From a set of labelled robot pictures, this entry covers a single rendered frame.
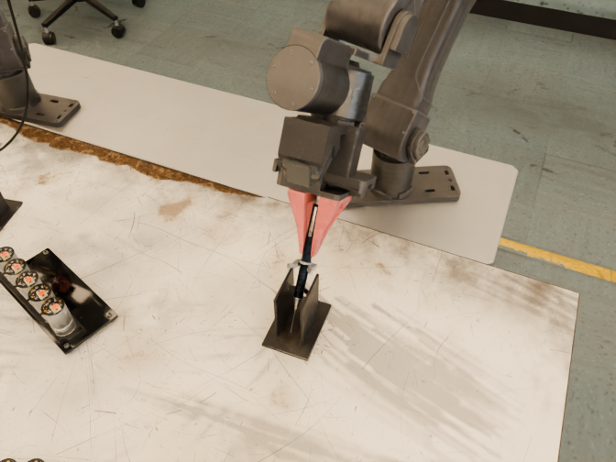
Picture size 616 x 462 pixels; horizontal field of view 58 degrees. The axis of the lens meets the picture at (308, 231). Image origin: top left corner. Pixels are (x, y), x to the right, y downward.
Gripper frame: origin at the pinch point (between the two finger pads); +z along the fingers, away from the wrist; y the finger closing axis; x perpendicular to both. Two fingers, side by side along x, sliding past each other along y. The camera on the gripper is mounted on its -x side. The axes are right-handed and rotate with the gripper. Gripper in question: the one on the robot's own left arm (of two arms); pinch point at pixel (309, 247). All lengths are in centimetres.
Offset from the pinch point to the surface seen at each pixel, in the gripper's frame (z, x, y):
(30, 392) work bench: 21.0, -13.2, -24.1
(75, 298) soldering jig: 13.4, -4.1, -26.6
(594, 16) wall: -76, 247, 49
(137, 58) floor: -14, 171, -141
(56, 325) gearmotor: 14.0, -10.2, -24.0
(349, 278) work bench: 5.4, 9.8, 3.6
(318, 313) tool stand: 8.9, 3.9, 1.9
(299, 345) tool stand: 11.7, -0.2, 1.3
